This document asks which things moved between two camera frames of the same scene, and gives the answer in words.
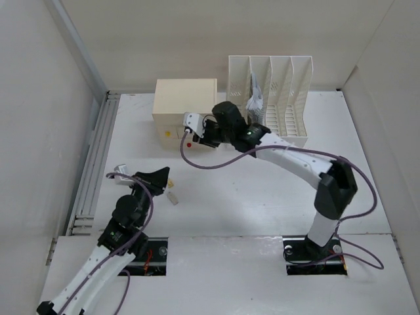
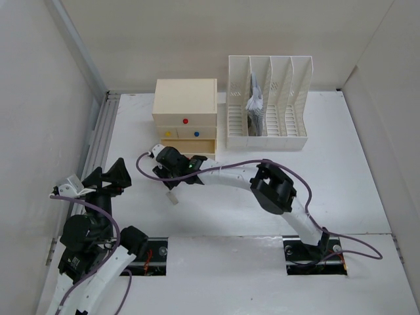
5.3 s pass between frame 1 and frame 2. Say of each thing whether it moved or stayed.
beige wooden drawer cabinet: stayed
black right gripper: moved
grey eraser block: stayed
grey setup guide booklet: stayed
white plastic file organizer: stayed
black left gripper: moved
